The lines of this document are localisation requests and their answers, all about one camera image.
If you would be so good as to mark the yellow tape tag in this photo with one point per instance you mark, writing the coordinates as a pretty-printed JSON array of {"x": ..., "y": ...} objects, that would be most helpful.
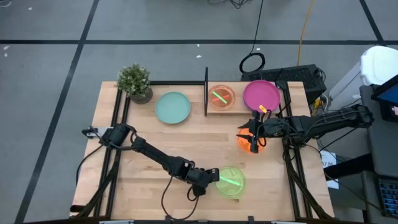
[{"x": 263, "y": 109}]

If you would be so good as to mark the white plate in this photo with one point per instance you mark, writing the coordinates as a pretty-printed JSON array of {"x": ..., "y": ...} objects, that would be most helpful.
[{"x": 172, "y": 107}]

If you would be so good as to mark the pink transparent plate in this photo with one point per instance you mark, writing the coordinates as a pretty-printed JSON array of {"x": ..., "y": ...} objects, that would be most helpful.
[{"x": 228, "y": 104}]

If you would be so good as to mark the grey desk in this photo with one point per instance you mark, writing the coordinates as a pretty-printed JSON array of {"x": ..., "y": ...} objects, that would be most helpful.
[{"x": 385, "y": 149}]

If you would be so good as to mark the black metal rig frame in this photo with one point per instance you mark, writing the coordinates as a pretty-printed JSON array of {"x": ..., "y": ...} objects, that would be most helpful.
[{"x": 177, "y": 83}]

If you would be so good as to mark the green transparent plate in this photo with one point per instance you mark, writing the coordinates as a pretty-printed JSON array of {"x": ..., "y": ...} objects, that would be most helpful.
[
  {"x": 233, "y": 189},
  {"x": 221, "y": 98}
]

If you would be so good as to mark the purple plate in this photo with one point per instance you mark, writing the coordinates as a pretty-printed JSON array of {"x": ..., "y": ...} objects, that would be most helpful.
[{"x": 248, "y": 109}]

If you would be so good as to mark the dark laptop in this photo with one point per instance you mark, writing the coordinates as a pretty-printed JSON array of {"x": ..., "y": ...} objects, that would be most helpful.
[{"x": 388, "y": 96}]

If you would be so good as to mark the orange transparent plate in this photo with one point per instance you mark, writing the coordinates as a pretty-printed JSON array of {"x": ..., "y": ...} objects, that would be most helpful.
[{"x": 244, "y": 144}]

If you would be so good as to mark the white plastic container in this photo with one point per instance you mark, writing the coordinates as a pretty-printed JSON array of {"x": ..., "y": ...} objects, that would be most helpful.
[{"x": 379, "y": 65}]

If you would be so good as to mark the white paper sheet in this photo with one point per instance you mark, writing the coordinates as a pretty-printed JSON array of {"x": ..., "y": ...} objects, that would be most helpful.
[{"x": 328, "y": 160}]

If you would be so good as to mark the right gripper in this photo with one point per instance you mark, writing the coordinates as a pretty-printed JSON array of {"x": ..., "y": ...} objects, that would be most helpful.
[{"x": 270, "y": 129}]

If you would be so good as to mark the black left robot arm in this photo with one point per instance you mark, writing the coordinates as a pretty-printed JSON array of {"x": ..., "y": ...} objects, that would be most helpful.
[{"x": 155, "y": 152}]

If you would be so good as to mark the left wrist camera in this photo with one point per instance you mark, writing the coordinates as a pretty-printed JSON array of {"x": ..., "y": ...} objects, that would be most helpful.
[{"x": 199, "y": 190}]

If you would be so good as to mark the black keyboard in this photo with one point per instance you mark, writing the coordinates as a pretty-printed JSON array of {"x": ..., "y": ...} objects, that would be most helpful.
[{"x": 390, "y": 199}]

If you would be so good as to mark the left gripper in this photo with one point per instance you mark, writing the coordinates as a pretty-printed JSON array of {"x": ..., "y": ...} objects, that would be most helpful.
[{"x": 197, "y": 175}]

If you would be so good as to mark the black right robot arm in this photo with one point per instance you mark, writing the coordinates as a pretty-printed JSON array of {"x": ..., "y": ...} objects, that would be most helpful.
[{"x": 311, "y": 124}]

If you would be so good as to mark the potted plant striped pot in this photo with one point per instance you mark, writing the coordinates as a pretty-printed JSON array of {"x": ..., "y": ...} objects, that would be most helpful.
[{"x": 135, "y": 82}]

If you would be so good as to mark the magenta plate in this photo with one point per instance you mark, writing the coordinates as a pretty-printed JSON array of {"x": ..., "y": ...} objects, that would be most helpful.
[{"x": 261, "y": 93}]

